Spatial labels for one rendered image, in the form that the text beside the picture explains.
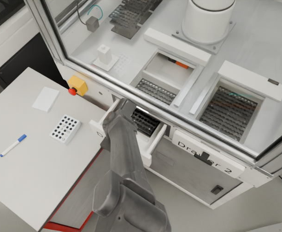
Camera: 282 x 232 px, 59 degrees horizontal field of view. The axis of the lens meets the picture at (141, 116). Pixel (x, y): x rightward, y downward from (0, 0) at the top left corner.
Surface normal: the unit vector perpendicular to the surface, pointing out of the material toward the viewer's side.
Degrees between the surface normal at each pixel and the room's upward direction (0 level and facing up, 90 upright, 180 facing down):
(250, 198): 0
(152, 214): 41
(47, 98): 0
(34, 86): 0
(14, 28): 90
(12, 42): 90
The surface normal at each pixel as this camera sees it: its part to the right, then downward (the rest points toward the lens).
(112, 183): 0.64, -0.75
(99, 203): -0.76, -0.59
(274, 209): -0.03, -0.47
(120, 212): 0.55, -0.36
